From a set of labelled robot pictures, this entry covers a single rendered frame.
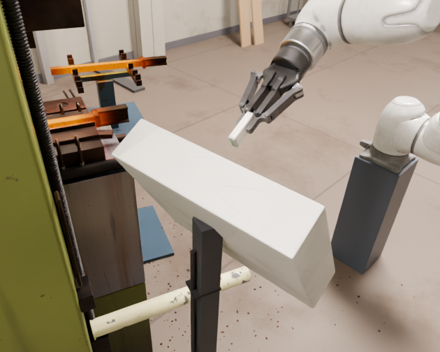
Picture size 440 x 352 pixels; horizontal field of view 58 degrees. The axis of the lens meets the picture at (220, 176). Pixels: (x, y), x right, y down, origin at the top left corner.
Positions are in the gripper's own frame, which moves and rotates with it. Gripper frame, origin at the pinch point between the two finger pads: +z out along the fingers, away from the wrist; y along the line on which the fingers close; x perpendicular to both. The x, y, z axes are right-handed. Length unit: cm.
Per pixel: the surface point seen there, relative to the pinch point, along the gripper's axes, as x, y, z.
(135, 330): -72, 32, 54
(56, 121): -4, 50, 17
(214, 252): 2.3, -11.3, 23.9
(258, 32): -263, 232, -258
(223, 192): 16.5, -14.1, 18.0
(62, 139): -4.1, 44.0, 19.8
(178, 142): 16.5, -2.5, 14.3
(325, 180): -173, 35, -74
